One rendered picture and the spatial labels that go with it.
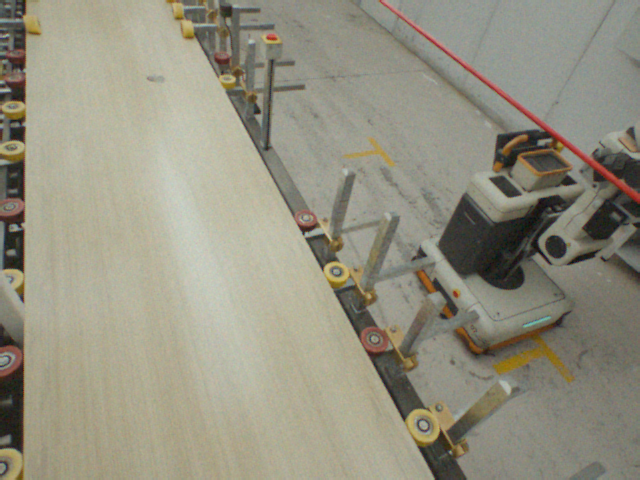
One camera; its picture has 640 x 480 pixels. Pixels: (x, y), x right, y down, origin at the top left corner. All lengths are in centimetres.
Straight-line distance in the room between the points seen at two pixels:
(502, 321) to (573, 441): 64
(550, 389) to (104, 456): 210
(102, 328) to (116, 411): 23
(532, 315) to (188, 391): 178
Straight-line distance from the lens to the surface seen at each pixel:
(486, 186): 208
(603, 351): 294
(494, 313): 230
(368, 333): 122
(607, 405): 274
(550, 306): 251
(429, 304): 110
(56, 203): 161
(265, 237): 140
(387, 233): 119
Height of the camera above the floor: 192
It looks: 46 degrees down
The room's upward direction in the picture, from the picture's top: 12 degrees clockwise
